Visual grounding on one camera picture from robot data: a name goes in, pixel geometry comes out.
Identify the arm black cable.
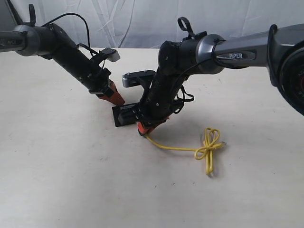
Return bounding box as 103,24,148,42
171,16,226,114
28,4,112,79

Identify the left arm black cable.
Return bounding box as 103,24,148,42
28,4,112,79

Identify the right black Piper robot arm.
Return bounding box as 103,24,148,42
136,17,304,135

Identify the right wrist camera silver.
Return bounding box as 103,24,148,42
122,70,156,89

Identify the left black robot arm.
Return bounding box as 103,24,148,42
0,23,125,106

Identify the grey wrinkled backdrop curtain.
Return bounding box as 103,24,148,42
0,0,304,49

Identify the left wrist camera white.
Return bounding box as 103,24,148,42
99,47,120,62

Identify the yellow ethernet cable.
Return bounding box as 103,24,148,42
145,127,228,176

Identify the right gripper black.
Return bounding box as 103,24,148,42
137,104,183,136

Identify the small black adapter box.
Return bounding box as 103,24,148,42
112,103,142,127

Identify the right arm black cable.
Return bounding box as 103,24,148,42
171,16,226,114

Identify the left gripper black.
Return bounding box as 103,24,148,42
89,68,125,106

